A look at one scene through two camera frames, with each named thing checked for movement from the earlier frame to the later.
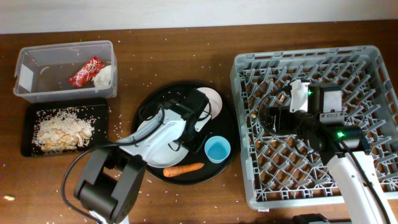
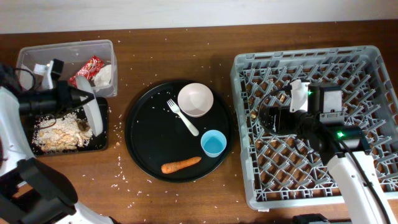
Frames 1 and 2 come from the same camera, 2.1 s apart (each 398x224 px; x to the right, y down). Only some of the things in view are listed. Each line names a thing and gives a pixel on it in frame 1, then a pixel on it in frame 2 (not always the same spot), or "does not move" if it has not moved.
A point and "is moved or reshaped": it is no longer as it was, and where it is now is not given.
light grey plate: x=163 y=147 → x=92 y=110
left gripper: x=195 y=147 → x=68 y=97
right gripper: x=283 y=113 does not move
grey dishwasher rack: x=279 y=170 does not move
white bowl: x=214 y=104 is moved or reshaped
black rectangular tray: x=64 y=128 does not move
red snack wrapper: x=87 y=73 does not move
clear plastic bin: x=66 y=71 does not move
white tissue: x=103 y=78 does not move
